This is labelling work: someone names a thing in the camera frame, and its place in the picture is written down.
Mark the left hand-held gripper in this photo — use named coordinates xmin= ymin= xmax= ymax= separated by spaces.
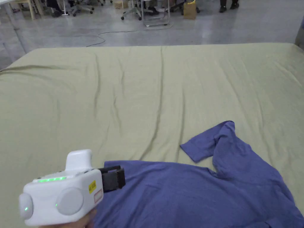
xmin=18 ymin=149 xmax=126 ymax=226

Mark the blue shirt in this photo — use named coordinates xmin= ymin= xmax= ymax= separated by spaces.
xmin=91 ymin=121 xmax=304 ymax=228

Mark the person's left hand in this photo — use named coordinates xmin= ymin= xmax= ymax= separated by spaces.
xmin=62 ymin=210 xmax=97 ymax=228

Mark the bed with pale green sheet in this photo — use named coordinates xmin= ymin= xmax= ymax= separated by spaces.
xmin=0 ymin=42 xmax=304 ymax=228

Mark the grey office chair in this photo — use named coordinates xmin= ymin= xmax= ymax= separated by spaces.
xmin=68 ymin=0 xmax=95 ymax=17
xmin=121 ymin=0 xmax=143 ymax=21

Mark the wooden table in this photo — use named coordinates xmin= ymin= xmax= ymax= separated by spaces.
xmin=18 ymin=0 xmax=45 ymax=20

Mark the brown paper bag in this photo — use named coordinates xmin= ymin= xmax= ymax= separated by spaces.
xmin=183 ymin=1 xmax=197 ymax=20

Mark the grey floor cable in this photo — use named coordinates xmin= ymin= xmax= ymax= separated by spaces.
xmin=86 ymin=23 xmax=174 ymax=48

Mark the metal frame cart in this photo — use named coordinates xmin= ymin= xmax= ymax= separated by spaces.
xmin=142 ymin=0 xmax=171 ymax=27

